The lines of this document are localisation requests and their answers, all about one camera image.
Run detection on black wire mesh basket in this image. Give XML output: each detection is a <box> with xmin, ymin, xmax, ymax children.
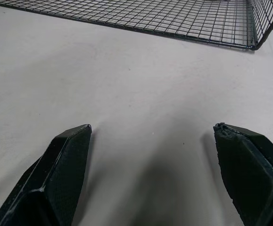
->
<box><xmin>0</xmin><ymin>0</ymin><xmax>273</xmax><ymax>51</ymax></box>

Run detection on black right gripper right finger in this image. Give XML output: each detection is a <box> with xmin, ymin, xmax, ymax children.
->
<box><xmin>213</xmin><ymin>122</ymin><xmax>273</xmax><ymax>226</ymax></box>

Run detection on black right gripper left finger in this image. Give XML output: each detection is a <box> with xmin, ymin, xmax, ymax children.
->
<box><xmin>0</xmin><ymin>123</ymin><xmax>92</xmax><ymax>226</ymax></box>

